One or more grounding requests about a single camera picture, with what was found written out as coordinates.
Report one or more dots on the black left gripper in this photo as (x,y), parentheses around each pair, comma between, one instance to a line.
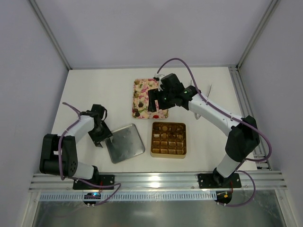
(102,138)

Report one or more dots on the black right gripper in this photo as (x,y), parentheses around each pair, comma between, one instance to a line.
(158,101)

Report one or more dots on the silver tin lid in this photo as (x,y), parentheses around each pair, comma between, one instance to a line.
(124,144)

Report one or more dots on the metal tongs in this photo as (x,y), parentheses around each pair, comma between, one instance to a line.
(197,116)

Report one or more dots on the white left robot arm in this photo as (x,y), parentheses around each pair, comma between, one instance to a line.
(59,151)

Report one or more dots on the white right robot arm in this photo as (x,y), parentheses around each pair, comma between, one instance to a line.
(242,137)

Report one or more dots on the gold chocolate tin box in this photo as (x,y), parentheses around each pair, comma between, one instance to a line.
(168,148)

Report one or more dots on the floral rectangular tray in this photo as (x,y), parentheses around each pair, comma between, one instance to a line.
(142,89)

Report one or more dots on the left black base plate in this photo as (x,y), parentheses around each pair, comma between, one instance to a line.
(103,180)

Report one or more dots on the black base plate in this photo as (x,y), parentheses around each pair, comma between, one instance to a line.
(103,180)
(216,181)

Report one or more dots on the slotted cable duct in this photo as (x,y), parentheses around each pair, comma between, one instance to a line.
(121,196)

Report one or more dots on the aluminium right side rail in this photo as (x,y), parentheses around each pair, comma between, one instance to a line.
(262,149)

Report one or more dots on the aluminium rail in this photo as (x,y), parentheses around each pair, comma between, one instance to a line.
(262,149)
(264,180)

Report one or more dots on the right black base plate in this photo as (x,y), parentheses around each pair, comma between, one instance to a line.
(216,181)

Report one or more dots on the aluminium front rail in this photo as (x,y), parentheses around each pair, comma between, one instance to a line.
(264,180)

